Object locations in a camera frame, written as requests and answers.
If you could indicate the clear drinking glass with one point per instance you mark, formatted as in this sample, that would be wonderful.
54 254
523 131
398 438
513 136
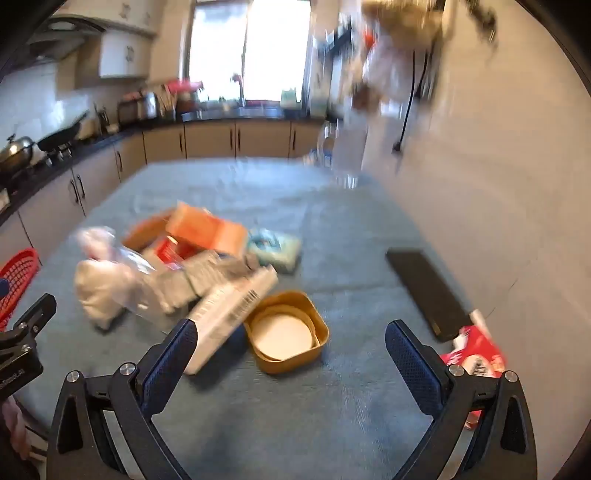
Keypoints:
346 180

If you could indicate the red colander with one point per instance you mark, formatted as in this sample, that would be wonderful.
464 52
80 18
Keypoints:
184 86

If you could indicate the grey-blue tablecloth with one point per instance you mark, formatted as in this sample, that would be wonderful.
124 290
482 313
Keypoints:
295 415

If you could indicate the white upper cabinets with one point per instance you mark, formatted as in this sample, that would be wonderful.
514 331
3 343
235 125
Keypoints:
124 50

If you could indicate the brown round bowl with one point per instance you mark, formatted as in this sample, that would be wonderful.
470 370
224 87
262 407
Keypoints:
143 233

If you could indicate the clear water bottle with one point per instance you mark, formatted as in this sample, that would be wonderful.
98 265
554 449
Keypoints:
328 145

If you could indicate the kitchen window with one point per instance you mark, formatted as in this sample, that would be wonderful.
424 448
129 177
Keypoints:
249 46

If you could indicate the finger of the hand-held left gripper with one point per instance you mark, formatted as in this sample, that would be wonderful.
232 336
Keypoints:
34 314

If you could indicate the teal tissue pack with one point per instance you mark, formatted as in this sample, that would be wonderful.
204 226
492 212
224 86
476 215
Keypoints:
274 249

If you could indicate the hanging plastic bags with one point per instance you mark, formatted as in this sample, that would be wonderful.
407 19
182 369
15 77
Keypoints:
397 64

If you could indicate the beige lower kitchen cabinets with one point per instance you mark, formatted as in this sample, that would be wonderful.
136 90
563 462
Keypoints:
207 138

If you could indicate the black kitchen countertop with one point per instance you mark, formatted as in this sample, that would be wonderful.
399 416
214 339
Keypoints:
152 124

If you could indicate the red and white packet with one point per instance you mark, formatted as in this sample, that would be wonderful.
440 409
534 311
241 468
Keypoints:
475 355

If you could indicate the black frying pan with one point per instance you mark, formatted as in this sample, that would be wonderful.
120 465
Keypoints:
57 136

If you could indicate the black phone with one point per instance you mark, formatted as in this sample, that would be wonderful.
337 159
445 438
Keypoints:
425 290

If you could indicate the clear plastic bag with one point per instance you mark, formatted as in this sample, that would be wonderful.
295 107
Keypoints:
101 286

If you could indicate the steel wok with lid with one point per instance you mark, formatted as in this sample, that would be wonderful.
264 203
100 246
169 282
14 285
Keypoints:
16 152

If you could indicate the pink plastic bag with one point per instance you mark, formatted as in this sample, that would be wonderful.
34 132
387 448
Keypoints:
94 240

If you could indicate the sink faucet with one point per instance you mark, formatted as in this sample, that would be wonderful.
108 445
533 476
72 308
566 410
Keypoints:
238 87

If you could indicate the white box red label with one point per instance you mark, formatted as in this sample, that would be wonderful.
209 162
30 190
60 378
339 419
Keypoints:
166 251

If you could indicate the red plastic basket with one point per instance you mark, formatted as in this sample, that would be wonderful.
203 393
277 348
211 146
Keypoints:
18 272

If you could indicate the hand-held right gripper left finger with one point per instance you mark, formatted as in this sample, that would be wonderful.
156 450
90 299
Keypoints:
171 364

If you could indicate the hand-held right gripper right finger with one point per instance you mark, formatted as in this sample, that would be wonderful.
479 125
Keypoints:
411 369

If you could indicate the orange box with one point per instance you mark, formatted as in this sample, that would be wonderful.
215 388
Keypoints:
203 228

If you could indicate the range hood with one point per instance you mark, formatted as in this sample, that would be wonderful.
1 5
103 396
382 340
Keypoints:
64 37

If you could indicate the grey foil packet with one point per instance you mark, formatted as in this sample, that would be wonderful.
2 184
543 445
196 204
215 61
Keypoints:
194 277

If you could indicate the white barcode box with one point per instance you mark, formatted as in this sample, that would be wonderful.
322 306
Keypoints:
226 309

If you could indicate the tan square container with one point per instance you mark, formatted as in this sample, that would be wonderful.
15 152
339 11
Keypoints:
300 304

